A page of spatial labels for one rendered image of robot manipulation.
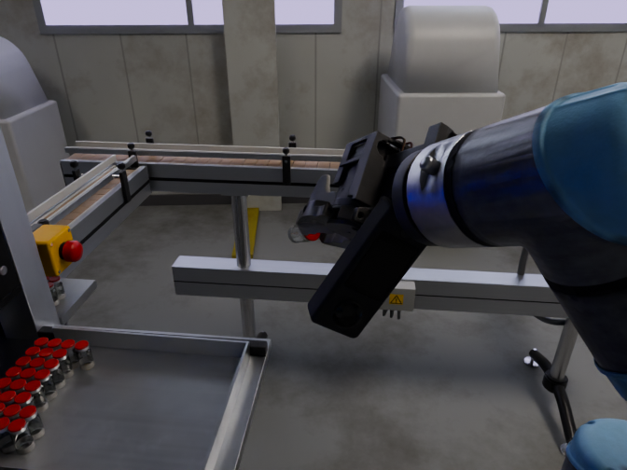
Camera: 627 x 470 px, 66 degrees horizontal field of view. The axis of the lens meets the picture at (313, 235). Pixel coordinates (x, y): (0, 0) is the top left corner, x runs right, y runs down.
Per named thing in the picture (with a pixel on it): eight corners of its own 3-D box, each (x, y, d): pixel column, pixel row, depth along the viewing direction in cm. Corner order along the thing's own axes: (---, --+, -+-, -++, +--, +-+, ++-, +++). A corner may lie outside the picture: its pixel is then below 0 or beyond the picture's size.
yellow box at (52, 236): (20, 275, 89) (8, 241, 85) (44, 255, 95) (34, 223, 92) (60, 278, 88) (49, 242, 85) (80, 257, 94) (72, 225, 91)
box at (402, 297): (377, 310, 163) (379, 287, 159) (376, 300, 168) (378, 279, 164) (412, 311, 162) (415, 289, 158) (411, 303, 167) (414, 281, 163)
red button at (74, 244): (56, 265, 89) (50, 246, 87) (68, 255, 92) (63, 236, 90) (76, 266, 88) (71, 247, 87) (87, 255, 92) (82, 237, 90)
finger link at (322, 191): (316, 186, 54) (365, 177, 46) (299, 236, 53) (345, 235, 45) (293, 174, 53) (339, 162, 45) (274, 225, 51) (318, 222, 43)
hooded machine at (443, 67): (371, 203, 352) (383, 2, 290) (449, 203, 353) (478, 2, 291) (385, 249, 293) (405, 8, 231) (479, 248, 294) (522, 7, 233)
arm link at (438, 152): (516, 264, 31) (420, 214, 28) (466, 263, 35) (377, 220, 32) (543, 159, 33) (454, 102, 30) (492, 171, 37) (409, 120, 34)
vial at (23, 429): (13, 454, 64) (3, 430, 62) (23, 440, 66) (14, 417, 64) (29, 456, 64) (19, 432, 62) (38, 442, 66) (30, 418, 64)
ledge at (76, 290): (-7, 321, 93) (-9, 312, 92) (34, 283, 104) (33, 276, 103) (63, 325, 92) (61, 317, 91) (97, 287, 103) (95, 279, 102)
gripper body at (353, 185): (404, 178, 48) (498, 155, 37) (378, 260, 46) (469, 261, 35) (340, 144, 45) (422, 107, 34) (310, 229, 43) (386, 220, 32)
